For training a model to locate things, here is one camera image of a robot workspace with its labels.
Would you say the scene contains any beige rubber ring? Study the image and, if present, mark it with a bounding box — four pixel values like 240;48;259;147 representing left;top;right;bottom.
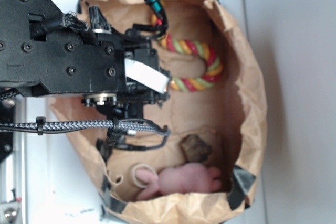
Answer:
131;163;159;189

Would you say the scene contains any pink plush toy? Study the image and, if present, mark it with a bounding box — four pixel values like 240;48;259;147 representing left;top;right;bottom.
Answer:
132;163;222;201

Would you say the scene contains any brown bark chunk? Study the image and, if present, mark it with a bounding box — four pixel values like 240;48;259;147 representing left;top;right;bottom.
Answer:
180;134;212;163

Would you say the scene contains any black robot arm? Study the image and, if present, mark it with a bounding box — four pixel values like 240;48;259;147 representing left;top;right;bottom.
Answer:
1;0;170;118

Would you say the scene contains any multicolored twisted rope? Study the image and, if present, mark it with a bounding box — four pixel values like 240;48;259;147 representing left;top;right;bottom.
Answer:
151;11;224;93

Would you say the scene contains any brown paper bag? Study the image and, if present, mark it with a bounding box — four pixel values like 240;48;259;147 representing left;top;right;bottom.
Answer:
48;0;268;224

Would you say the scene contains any aluminium frame rail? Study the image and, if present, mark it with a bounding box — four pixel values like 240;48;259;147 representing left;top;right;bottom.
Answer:
1;97;26;223

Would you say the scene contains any grey braided cable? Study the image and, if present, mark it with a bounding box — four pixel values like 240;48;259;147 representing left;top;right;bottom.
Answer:
0;119;171;138

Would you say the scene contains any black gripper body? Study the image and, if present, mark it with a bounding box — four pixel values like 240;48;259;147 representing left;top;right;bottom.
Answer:
83;28;171;119

